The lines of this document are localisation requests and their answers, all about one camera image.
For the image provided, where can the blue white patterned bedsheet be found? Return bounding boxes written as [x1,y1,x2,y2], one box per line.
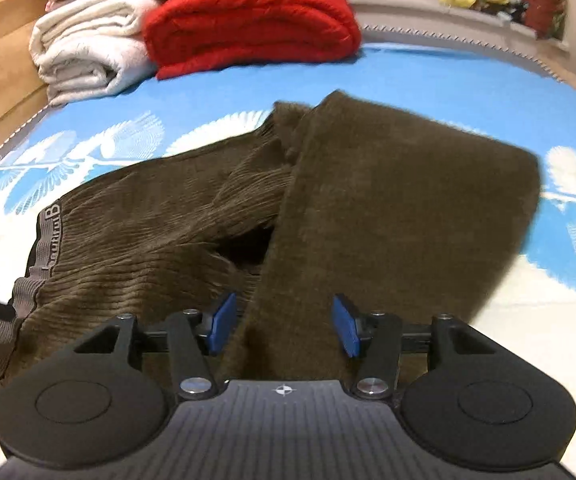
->
[0,44,576,474]

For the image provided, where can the white folded quilt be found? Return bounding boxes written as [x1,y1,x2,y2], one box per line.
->
[28,0,160,106]

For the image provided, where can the red folded blanket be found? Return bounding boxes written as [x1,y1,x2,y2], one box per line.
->
[142,0,361,79]

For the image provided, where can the brown corduroy pants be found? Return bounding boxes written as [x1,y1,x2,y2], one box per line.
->
[0,92,541,389]

